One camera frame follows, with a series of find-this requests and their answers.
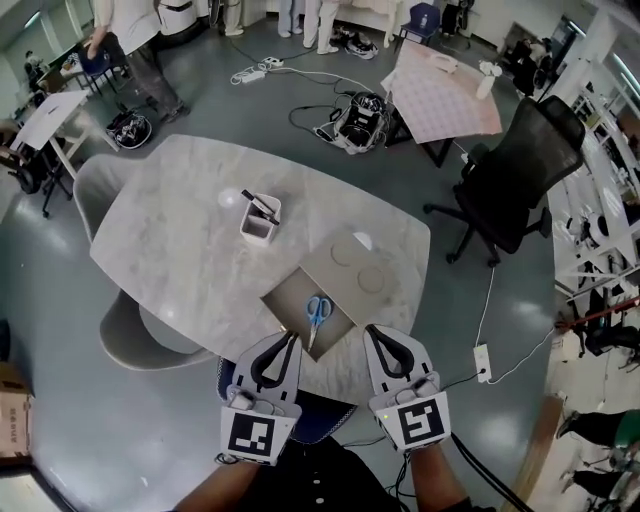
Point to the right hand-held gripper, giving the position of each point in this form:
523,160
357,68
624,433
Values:
420,422

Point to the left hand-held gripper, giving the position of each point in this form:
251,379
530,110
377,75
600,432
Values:
250,432

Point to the blue scissors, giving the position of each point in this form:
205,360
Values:
315,330

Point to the grey storage box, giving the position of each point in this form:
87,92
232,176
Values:
292,305

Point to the person's right forearm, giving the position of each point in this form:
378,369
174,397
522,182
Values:
440,482

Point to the person's left forearm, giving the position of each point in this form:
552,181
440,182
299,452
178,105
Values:
215,492

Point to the grey box lid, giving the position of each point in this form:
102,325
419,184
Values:
350,275

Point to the dark blue padded chair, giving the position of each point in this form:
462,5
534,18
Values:
320,417

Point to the white power strip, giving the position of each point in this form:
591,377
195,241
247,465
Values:
482,362

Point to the person's black clothing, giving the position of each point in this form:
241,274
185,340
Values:
320,480

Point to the grey shell chair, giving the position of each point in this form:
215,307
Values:
100,190
135,345

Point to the white pen holder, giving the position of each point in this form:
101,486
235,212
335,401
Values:
256,232

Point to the black marker pen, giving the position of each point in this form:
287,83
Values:
260,206

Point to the red pole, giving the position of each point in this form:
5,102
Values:
600,312

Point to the black mesh office chair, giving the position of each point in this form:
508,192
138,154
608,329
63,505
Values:
525,165

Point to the white shelving rack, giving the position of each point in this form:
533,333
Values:
595,225

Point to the black white backpack device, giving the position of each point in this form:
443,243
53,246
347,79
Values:
360,125

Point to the pink patterned cloth table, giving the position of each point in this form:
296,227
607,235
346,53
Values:
440,105

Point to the black basket of gear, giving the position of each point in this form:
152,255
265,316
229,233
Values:
129,130

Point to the white bottle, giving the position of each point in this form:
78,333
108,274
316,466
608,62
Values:
485,87

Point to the white extension strip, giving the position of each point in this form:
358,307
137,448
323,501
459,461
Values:
247,76

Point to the white tray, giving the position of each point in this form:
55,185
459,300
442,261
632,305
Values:
444,63

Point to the black white equipment pile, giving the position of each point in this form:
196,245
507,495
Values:
357,45

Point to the white trestle table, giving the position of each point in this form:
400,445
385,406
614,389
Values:
47,117

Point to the white dressing table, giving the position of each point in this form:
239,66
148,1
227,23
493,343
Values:
375,10

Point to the white black machine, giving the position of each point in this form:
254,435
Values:
177,15

